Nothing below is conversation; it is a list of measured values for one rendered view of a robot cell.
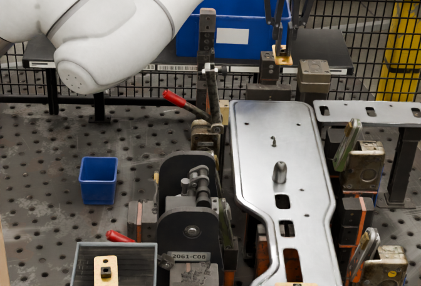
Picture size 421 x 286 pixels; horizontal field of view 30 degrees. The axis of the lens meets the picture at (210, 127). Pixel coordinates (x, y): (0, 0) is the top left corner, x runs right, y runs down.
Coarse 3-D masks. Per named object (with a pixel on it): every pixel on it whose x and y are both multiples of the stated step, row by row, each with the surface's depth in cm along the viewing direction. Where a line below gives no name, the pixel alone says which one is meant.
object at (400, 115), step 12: (336, 108) 203; (348, 108) 203; (360, 108) 203; (384, 108) 204; (396, 108) 204; (408, 108) 204; (420, 108) 204; (324, 120) 198; (336, 120) 198; (348, 120) 198; (360, 120) 198; (372, 120) 199; (384, 120) 199; (396, 120) 199; (408, 120) 199; (420, 120) 200
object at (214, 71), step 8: (208, 64) 176; (224, 64) 175; (200, 72) 176; (208, 72) 174; (216, 72) 175; (224, 72) 174; (208, 80) 175; (216, 80) 179; (208, 88) 176; (216, 88) 176; (208, 96) 178; (216, 96) 178; (216, 104) 179; (216, 112) 180; (216, 120) 181
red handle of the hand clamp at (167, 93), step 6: (168, 90) 178; (168, 96) 178; (174, 96) 179; (174, 102) 179; (180, 102) 179; (186, 102) 180; (186, 108) 180; (192, 108) 180; (198, 108) 182; (198, 114) 181; (204, 114) 182; (210, 120) 183
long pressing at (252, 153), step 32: (256, 128) 194; (288, 128) 194; (256, 160) 183; (288, 160) 184; (320, 160) 184; (256, 192) 174; (288, 192) 174; (320, 192) 175; (320, 224) 166; (320, 256) 158
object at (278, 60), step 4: (284, 48) 176; (280, 52) 173; (284, 52) 173; (276, 56) 173; (280, 56) 173; (284, 56) 173; (288, 56) 174; (276, 60) 172; (280, 60) 172; (284, 60) 172; (288, 60) 172; (276, 64) 171; (280, 64) 171; (284, 64) 171; (288, 64) 171; (292, 64) 171
